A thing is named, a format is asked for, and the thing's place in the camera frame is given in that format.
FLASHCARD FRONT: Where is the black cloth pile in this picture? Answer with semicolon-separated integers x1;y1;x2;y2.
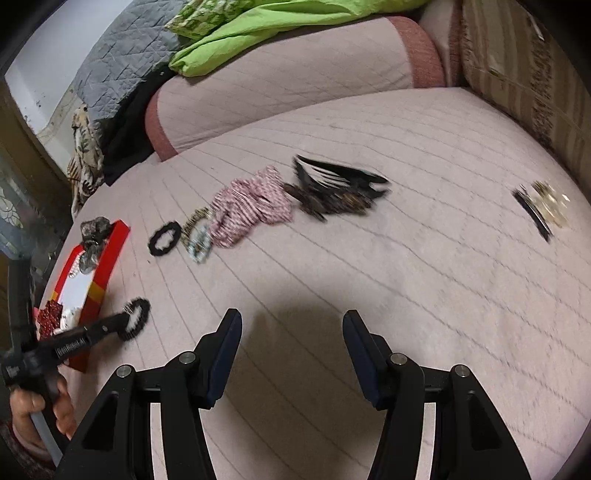
100;64;175;186

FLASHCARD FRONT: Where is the pale blue bead bracelet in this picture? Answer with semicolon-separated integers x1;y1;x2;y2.
186;223;216;265

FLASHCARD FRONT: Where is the pink quilted bed cover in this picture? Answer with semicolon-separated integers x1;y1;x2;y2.
65;89;590;479

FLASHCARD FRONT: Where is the green blanket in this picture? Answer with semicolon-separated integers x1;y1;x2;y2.
165;0;426;78

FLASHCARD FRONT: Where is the red polka dot scrunchie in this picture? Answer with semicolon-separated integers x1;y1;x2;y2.
36;299;63;340

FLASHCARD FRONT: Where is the white cherry print scrunchie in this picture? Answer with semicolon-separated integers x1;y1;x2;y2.
53;307;81;335

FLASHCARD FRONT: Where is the clear crystal hair clip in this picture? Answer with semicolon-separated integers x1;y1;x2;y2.
531;181;570;228

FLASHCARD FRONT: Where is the leopard print hair tie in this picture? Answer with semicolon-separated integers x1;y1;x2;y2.
179;207;216;248

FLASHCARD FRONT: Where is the grey velvet scrunchie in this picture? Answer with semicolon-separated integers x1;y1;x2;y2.
79;216;114;274

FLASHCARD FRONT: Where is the striped brown cushion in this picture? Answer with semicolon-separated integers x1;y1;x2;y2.
462;1;590;190

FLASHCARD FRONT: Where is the black hair clip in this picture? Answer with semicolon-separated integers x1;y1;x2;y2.
512;189;553;243

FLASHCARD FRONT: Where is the red tray box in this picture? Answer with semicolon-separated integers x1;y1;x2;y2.
35;219;132;374

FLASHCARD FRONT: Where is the red white checked scrunchie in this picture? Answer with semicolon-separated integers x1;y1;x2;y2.
209;166;294;248

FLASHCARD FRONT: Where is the stained glass door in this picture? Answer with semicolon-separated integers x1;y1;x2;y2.
1;160;27;260

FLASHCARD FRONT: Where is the grey quilted blanket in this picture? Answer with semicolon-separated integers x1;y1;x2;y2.
73;0;183;129

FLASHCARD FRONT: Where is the black wavy hair tie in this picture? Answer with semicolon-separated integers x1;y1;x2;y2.
147;221;184;257

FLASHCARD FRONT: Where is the person left hand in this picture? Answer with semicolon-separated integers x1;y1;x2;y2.
9;377;77;451

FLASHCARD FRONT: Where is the floral beige cloth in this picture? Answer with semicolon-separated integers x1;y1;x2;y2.
66;104;104;219

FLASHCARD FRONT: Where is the black beaded hair tie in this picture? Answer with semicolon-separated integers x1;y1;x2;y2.
117;298;153;342

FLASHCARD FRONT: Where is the black decorative hair comb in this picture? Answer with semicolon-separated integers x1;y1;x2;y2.
283;155;390;222

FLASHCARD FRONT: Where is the pink bolster pillow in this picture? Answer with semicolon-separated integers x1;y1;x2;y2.
145;16;446;161

